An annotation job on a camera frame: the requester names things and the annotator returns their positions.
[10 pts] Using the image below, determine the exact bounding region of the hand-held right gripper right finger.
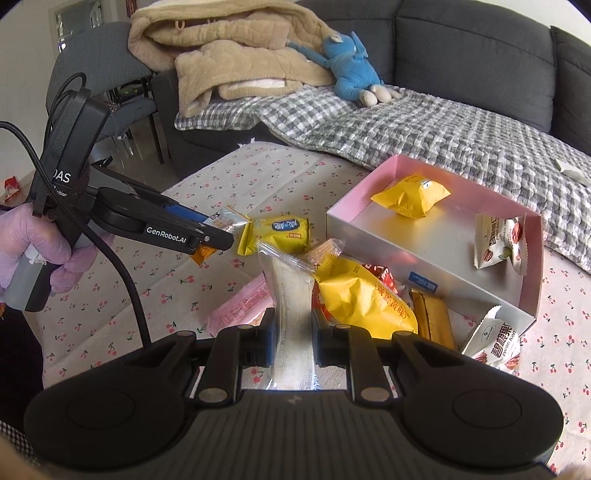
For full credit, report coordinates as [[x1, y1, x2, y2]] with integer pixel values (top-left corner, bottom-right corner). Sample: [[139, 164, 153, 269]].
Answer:
[[311, 307, 459, 402]]

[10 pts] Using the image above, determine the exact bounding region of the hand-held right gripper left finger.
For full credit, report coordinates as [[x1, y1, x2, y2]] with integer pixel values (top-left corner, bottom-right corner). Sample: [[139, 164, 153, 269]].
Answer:
[[134, 309, 278, 404]]

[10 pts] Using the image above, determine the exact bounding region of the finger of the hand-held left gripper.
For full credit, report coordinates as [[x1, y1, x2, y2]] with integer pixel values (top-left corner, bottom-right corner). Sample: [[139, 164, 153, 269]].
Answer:
[[137, 212, 236, 254], [130, 183, 215, 228]]

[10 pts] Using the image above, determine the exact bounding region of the silver orange snack packet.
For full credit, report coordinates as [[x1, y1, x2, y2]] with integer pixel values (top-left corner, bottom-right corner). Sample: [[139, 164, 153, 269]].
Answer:
[[191, 206, 252, 267]]

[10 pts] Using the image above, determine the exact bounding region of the clear pastry packet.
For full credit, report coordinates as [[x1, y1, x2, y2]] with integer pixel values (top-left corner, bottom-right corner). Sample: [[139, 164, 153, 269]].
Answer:
[[256, 240, 342, 391]]

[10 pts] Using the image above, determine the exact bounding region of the pink snack packet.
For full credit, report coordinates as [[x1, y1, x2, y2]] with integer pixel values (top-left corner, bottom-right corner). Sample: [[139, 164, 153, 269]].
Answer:
[[206, 274, 278, 337]]

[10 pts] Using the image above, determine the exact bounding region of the large yellow snack packet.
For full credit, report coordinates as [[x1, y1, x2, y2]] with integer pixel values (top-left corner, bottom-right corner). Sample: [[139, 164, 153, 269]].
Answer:
[[314, 254, 419, 340]]

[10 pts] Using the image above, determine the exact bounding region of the red snack packet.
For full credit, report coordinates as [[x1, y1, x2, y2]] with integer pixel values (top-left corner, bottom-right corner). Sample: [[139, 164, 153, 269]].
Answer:
[[311, 263, 402, 324]]

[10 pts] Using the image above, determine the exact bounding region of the yellow blue-label cracker packet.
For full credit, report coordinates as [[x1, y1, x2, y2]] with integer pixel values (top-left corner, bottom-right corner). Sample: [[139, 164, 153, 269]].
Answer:
[[237, 216, 311, 257]]

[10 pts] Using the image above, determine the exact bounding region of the golden brown snack packet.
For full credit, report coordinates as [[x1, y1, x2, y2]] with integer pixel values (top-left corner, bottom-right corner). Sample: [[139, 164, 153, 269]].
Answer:
[[409, 288, 458, 352]]

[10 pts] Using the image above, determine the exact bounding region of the pink cardboard box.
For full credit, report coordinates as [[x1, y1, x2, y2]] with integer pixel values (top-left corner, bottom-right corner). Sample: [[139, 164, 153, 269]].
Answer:
[[325, 154, 544, 335]]

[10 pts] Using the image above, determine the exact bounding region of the person's left hand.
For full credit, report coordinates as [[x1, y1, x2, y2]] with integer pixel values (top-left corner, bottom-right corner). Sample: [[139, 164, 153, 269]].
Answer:
[[0, 202, 117, 306]]

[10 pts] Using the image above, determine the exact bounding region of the grey chair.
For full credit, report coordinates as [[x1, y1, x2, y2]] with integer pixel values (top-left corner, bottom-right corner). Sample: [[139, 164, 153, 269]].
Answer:
[[46, 21, 167, 164]]

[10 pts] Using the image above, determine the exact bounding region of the orange cracker packet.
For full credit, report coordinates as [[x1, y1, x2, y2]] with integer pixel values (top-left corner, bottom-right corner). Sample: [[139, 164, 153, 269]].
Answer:
[[300, 239, 346, 273]]

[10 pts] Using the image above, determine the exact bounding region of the beige plush toy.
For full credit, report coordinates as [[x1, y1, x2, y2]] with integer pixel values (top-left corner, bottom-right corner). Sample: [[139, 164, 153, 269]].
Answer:
[[128, 0, 342, 118]]

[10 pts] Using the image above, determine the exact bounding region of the yellow white-label snack packet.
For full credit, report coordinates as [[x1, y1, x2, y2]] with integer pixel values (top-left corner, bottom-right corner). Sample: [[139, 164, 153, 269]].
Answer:
[[370, 174, 452, 219]]

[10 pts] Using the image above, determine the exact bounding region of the person's dark clothing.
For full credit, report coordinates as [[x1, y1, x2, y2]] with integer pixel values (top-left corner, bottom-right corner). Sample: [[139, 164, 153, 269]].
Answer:
[[0, 302, 47, 430]]

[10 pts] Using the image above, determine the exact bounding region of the blue plush toy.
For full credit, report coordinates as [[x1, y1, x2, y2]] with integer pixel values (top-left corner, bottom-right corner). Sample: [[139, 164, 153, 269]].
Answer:
[[286, 31, 402, 108]]

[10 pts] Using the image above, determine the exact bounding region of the grey checked quilt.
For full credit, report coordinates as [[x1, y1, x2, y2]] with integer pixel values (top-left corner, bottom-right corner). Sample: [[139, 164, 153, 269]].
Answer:
[[174, 85, 591, 273]]

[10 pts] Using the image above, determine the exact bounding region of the white paper sheet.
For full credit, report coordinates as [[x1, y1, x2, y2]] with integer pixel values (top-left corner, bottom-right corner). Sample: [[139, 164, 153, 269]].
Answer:
[[556, 159, 591, 188]]

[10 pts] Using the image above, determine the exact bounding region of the grey sofa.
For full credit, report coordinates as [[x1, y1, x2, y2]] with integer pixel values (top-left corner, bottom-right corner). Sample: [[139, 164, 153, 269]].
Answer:
[[152, 0, 591, 139]]

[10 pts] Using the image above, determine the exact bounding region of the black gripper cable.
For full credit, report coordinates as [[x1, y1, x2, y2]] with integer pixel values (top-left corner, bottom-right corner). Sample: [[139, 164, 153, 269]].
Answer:
[[0, 71, 153, 349]]

